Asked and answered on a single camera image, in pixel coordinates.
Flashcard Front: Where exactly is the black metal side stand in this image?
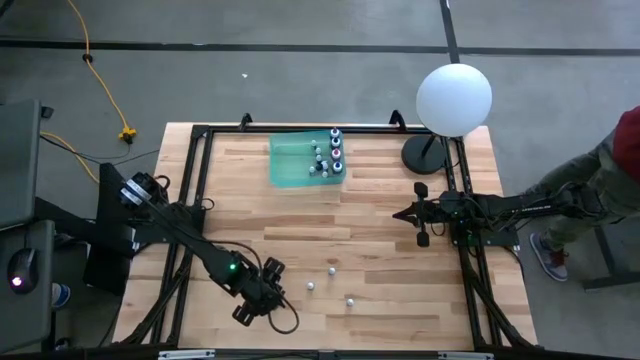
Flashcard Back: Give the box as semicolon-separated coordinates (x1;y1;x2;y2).
579;219;640;294

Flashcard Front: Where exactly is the grey side table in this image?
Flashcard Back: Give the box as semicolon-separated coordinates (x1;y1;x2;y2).
0;219;56;354

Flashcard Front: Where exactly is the teal translucent plastic bin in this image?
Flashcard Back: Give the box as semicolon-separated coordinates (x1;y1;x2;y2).
268;128;347;190

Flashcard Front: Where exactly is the silver metal bracket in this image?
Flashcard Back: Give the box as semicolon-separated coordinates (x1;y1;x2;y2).
438;351;495;360
158;349;216;360

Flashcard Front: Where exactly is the yellow extension cord with plug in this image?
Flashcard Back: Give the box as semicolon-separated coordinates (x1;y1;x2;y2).
66;0;139;145

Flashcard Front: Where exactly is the thin yellow cable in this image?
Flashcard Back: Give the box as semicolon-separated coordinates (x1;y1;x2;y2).
39;131;100;184

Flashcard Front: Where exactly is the grey box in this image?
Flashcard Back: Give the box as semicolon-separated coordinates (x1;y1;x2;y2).
0;98;44;231

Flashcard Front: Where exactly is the black metal table frame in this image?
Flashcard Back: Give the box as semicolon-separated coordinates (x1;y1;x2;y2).
113;110;539;360

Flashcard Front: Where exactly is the person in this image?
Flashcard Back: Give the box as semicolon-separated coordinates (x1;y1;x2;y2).
522;104;640;284

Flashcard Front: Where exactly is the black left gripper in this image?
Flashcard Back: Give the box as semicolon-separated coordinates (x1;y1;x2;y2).
231;256;287;327

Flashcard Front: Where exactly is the white globe lamp black base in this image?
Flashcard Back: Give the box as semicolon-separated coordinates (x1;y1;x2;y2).
400;63;494;176

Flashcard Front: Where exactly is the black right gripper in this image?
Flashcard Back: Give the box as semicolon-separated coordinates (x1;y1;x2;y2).
392;181;466;249

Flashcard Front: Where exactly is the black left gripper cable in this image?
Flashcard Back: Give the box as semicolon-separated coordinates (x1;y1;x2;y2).
266;294;301;335

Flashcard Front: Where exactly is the black computer mouse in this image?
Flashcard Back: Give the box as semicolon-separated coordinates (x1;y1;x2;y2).
5;247;40;295

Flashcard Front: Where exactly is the blue white container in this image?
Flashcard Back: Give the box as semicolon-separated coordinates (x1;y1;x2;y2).
51;282;72;310

